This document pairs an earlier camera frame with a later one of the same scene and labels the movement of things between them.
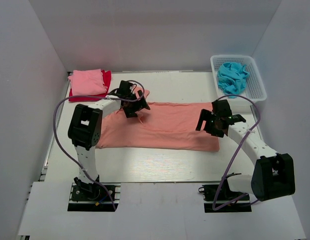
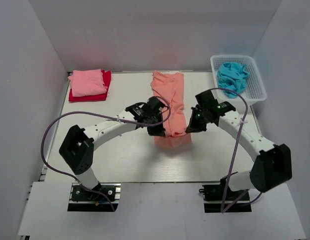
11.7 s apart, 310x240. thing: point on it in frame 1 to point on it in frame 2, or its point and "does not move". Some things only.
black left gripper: [140, 105] to [157, 131]
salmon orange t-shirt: [166, 126] to [169, 88]
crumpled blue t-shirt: [232, 78] does not move
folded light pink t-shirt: [87, 82] does not move
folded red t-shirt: [107, 78] does not move
